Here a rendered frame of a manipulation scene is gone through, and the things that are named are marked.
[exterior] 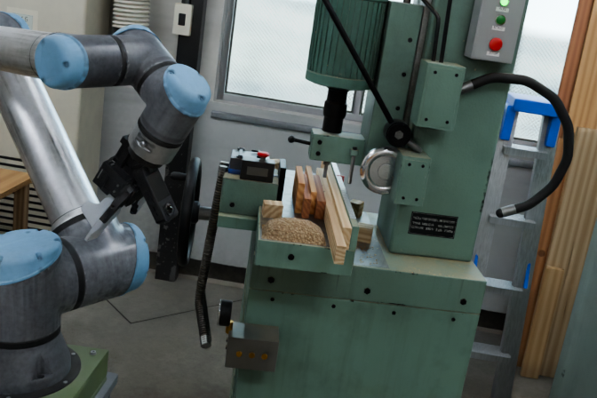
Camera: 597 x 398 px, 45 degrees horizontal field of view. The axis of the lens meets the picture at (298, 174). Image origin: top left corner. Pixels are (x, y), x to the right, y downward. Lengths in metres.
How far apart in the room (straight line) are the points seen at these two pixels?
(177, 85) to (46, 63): 0.22
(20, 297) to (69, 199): 0.26
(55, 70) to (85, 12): 1.81
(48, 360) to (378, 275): 0.77
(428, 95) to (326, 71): 0.26
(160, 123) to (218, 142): 2.00
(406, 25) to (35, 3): 1.77
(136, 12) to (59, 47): 1.88
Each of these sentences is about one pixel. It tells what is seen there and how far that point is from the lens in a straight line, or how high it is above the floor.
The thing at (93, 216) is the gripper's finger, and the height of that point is 0.96.
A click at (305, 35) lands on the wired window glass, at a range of 3.22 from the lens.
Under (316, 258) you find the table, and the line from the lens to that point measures 1.55.
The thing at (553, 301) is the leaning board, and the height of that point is 0.35.
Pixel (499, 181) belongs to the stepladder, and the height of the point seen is 0.86.
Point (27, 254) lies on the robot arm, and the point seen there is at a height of 0.89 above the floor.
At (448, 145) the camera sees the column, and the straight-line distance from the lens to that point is 1.80.
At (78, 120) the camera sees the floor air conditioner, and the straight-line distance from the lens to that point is 3.12.
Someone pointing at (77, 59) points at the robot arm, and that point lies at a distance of 1.24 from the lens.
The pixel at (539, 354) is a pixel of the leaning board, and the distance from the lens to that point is 3.18.
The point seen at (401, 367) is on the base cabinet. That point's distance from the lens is 1.88.
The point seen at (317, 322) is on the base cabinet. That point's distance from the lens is 1.80.
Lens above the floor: 1.44
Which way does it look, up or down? 15 degrees down
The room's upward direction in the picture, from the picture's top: 8 degrees clockwise
